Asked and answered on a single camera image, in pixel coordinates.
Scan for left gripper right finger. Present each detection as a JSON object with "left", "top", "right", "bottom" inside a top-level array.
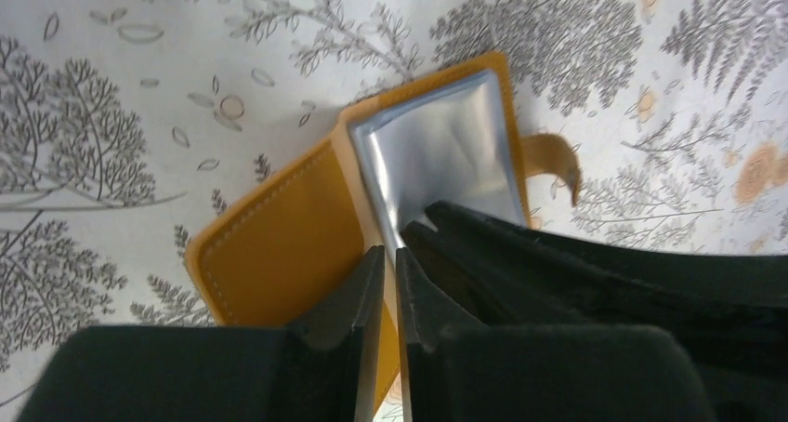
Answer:
[{"left": 395, "top": 248, "right": 485, "bottom": 421}]

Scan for yellow leather card holder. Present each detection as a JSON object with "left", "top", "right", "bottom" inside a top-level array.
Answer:
[{"left": 184, "top": 51, "right": 582, "bottom": 421}]

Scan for floral patterned table mat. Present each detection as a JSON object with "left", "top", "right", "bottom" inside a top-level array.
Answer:
[{"left": 1, "top": 0, "right": 787, "bottom": 421}]

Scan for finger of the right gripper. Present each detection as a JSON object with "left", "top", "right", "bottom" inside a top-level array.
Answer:
[{"left": 401, "top": 202, "right": 787, "bottom": 421}]

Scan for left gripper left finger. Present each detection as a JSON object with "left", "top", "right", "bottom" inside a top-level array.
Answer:
[{"left": 289, "top": 245, "right": 386, "bottom": 421}]

